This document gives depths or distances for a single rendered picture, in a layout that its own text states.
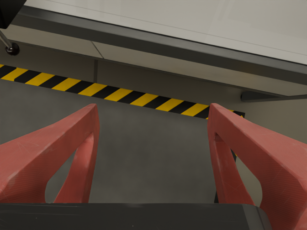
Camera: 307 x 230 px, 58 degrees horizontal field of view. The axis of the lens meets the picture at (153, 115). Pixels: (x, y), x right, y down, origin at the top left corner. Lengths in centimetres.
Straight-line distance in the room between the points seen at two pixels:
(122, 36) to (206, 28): 10
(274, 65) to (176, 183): 94
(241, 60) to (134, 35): 13
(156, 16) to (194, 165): 98
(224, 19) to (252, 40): 4
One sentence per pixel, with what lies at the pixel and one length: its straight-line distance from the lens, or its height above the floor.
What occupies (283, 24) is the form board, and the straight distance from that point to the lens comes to 34.
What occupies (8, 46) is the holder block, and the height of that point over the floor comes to 92.
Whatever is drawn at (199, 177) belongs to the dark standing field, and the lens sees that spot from 126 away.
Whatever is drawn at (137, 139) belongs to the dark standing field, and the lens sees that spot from 120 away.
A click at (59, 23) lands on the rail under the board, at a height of 86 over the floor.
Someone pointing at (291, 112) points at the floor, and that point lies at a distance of 137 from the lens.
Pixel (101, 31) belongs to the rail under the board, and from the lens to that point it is 35.
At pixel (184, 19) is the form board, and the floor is 89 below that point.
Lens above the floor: 120
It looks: 87 degrees down
